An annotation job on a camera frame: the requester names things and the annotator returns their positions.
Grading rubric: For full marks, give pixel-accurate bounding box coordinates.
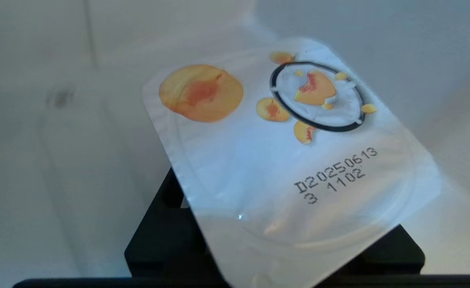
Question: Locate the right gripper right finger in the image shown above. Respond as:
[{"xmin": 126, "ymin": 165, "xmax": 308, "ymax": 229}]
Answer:
[{"xmin": 331, "ymin": 224, "xmax": 425, "ymax": 276}]

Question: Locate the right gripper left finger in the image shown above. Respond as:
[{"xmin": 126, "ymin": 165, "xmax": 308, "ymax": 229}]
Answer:
[{"xmin": 124, "ymin": 168, "xmax": 224, "ymax": 278}]

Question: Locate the peach yogurt cup foil lid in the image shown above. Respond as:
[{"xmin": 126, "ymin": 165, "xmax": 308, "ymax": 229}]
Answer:
[{"xmin": 142, "ymin": 38, "xmax": 442, "ymax": 288}]

